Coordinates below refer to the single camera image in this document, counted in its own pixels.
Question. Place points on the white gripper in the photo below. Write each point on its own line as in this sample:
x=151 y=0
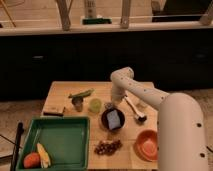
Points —
x=117 y=98

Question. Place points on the grey towel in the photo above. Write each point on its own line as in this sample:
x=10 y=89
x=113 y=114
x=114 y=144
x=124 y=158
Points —
x=109 y=105

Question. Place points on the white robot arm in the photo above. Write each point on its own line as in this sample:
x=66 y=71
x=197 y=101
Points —
x=181 y=135

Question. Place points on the green plastic tray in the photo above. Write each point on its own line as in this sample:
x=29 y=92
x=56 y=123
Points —
x=66 y=140

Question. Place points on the white cup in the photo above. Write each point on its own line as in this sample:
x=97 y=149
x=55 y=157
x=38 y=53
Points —
x=142 y=104

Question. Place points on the blue sponge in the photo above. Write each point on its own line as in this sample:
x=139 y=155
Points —
x=113 y=120

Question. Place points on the light green cup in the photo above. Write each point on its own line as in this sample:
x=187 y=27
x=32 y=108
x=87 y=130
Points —
x=95 y=105

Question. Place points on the black bowl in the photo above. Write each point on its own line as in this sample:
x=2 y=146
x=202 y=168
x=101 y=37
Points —
x=104 y=121

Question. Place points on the green cucumber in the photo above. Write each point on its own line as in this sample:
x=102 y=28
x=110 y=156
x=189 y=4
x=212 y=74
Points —
x=82 y=94

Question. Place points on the bunch of dark grapes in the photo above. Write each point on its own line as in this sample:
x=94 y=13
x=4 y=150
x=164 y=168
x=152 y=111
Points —
x=107 y=147

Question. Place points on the orange bowl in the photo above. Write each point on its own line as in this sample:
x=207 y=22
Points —
x=145 y=145

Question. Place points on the green brush on ledge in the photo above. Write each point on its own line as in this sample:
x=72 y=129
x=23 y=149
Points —
x=92 y=21

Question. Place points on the black stand pole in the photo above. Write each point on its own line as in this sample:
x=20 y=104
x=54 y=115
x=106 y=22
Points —
x=17 y=146

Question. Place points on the red tomato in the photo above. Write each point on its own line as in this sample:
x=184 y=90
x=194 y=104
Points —
x=32 y=160

